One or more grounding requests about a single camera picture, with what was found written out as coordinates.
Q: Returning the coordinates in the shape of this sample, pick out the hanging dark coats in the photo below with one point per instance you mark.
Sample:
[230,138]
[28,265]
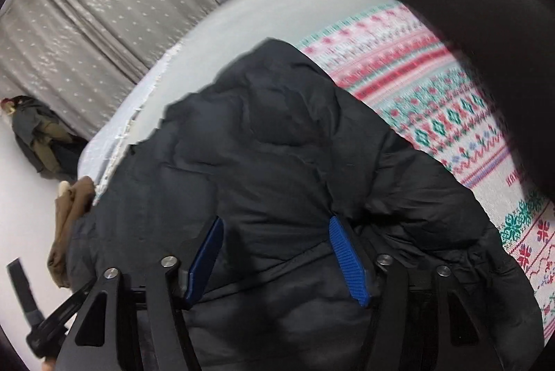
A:
[39,132]

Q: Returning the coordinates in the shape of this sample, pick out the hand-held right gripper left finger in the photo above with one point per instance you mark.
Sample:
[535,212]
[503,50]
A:
[203,262]

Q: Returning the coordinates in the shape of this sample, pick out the patterned red green blanket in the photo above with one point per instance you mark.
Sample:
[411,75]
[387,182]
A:
[412,93]

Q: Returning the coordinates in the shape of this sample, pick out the black knit sweater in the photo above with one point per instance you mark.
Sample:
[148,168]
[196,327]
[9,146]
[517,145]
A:
[477,28]

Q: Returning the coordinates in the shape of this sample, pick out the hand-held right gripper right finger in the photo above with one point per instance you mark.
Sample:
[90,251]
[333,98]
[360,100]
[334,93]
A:
[349,262]

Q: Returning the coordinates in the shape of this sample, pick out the light blue bed sheet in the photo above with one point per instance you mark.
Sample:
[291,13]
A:
[260,11]

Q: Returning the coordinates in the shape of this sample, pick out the grey dotted curtain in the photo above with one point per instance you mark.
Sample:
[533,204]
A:
[86,28]

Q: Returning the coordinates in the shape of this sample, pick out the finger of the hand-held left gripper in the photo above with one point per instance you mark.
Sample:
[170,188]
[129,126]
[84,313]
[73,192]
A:
[24,288]
[60,317]

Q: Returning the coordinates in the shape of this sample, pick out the brown garment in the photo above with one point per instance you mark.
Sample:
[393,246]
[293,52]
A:
[65,223]

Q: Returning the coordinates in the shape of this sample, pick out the black quilted jacket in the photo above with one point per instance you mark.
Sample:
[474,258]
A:
[282,163]

